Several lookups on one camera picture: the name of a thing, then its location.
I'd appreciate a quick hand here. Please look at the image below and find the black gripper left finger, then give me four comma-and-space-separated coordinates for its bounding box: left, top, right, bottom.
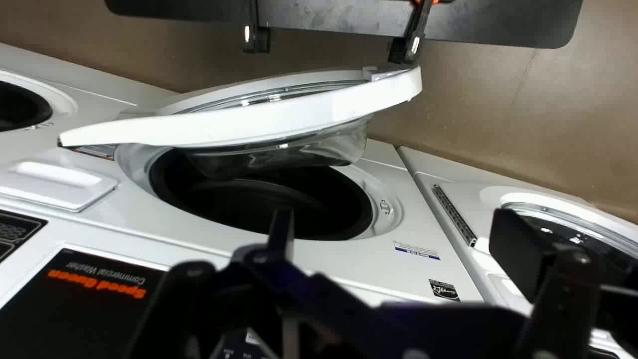
125, 209, 372, 359

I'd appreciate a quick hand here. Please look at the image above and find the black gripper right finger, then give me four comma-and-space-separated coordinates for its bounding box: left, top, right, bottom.
488, 205, 638, 359

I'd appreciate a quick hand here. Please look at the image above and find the white round washer door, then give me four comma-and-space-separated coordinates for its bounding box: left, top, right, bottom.
57, 65, 422, 165

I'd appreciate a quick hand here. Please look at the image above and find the white right washing machine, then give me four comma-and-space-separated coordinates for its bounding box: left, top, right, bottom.
400, 149, 638, 323

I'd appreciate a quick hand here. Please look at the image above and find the white washing machine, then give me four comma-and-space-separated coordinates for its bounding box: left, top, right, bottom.
0, 43, 171, 163
400, 149, 638, 323
2, 139, 478, 307

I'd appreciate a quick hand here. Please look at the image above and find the white middle washing machine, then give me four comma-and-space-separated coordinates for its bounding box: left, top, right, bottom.
2, 139, 478, 307

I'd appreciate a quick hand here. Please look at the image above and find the white left washing machine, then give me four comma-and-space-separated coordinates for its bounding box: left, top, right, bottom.
0, 43, 171, 163

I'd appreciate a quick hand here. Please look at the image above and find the black control panel sticker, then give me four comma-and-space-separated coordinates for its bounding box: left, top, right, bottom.
0, 249, 163, 359

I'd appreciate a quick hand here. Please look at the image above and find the white detergent drawer cover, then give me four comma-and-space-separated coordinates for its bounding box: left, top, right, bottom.
0, 159, 117, 213

